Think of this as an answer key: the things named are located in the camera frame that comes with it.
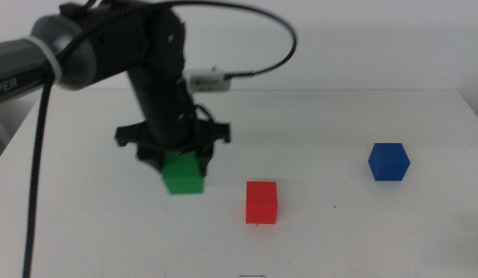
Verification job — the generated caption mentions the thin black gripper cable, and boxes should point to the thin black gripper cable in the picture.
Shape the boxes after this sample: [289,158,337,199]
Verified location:
[194,103,217,128]

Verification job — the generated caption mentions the black braided cable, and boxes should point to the black braided cable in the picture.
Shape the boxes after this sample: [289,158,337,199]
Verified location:
[22,0,297,278]

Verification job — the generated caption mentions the white zip tie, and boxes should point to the white zip tie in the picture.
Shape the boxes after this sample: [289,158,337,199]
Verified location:
[29,35,63,84]

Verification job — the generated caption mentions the red cube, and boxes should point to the red cube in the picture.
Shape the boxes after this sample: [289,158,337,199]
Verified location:
[245,181,278,225]

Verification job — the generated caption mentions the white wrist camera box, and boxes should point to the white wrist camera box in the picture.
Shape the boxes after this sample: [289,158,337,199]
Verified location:
[187,67,232,93]

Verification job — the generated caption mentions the blue cube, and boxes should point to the blue cube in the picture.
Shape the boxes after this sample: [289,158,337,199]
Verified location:
[368,142,412,181]

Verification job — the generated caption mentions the green cube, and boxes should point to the green cube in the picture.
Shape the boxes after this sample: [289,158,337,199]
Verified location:
[161,150,205,195]

